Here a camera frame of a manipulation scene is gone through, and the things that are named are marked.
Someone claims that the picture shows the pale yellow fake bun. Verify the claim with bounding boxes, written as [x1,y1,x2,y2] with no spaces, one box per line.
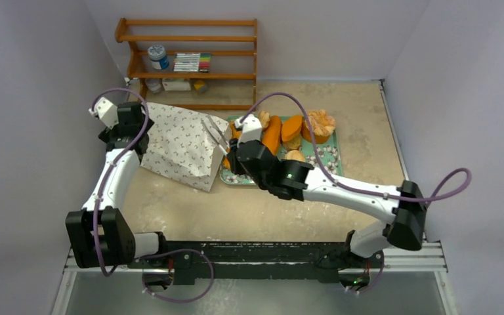
[284,150,306,162]

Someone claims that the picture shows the small brown fake bread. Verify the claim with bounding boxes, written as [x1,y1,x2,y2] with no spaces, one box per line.
[282,135,302,151]

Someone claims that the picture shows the long orange fake baguette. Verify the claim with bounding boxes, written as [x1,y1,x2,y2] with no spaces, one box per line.
[262,115,282,156]

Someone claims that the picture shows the orange oval fake bread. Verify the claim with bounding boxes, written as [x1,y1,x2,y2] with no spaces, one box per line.
[281,115,303,142]

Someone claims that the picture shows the orange braided fake bread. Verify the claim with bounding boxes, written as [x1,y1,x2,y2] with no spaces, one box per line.
[222,156,231,170]

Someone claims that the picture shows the white patterned paper bag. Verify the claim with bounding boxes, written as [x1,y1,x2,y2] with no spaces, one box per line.
[140,102,231,192]

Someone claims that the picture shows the small tan fake bread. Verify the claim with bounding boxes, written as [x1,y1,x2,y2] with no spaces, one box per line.
[257,110,270,130]

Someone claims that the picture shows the metal tongs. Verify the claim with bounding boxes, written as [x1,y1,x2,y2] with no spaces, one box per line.
[201,116,230,156]

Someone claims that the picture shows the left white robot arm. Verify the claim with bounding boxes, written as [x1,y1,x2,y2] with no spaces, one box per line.
[65,97,169,268]

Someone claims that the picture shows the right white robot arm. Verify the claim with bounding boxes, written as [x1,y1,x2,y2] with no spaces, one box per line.
[228,140,427,267]

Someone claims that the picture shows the small clear jar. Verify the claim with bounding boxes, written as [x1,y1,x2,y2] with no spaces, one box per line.
[144,78,163,94]

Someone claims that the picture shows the wooden shelf rack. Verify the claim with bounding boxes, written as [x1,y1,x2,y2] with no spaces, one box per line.
[114,18,259,103]

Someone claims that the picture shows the green floral tray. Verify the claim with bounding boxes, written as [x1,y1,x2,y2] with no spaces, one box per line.
[219,131,344,186]

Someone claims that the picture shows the white small box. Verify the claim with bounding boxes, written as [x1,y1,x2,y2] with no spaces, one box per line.
[161,78,192,91]

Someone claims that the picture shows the blue lidded jar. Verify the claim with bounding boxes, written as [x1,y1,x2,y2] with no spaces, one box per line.
[147,45,169,70]

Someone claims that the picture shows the yellow grey sharpener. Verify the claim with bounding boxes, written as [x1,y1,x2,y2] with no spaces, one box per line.
[193,80,209,93]

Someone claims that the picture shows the pack of coloured markers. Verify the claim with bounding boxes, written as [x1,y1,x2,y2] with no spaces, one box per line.
[173,52,212,73]

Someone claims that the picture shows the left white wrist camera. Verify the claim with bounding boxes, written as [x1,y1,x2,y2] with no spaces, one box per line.
[89,96,119,129]

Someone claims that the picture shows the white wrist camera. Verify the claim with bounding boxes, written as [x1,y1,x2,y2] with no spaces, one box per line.
[89,96,119,129]
[234,114,263,146]

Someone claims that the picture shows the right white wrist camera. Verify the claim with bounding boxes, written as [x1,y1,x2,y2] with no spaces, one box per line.
[234,114,263,146]

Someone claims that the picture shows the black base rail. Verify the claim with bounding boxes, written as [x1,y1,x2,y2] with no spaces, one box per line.
[127,239,385,285]

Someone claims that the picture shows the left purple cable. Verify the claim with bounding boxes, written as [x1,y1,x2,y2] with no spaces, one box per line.
[91,87,215,304]

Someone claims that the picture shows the purple cable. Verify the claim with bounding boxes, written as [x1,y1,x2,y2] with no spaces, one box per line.
[91,87,215,304]
[240,92,473,294]

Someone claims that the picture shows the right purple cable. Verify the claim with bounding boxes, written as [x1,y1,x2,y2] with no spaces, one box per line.
[240,92,473,294]

